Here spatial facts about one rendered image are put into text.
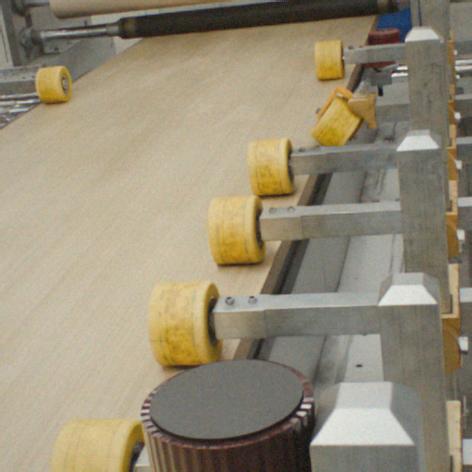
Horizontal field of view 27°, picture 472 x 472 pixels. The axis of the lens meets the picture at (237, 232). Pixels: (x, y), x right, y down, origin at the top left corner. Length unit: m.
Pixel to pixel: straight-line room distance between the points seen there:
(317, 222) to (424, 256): 0.33
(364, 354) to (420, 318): 0.97
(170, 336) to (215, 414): 0.59
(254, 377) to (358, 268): 1.51
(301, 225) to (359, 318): 0.26
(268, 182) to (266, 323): 0.48
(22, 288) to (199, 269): 0.22
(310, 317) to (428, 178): 0.19
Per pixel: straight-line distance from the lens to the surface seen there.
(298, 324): 0.92
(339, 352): 1.56
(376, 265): 1.87
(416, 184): 0.82
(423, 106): 1.05
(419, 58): 1.04
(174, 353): 0.93
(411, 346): 0.59
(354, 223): 1.14
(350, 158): 1.38
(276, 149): 1.38
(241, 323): 0.93
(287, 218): 1.15
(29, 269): 1.29
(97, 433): 0.73
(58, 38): 3.15
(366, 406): 0.33
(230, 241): 1.15
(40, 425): 0.92
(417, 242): 0.83
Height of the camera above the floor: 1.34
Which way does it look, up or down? 20 degrees down
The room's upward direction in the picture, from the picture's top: 8 degrees counter-clockwise
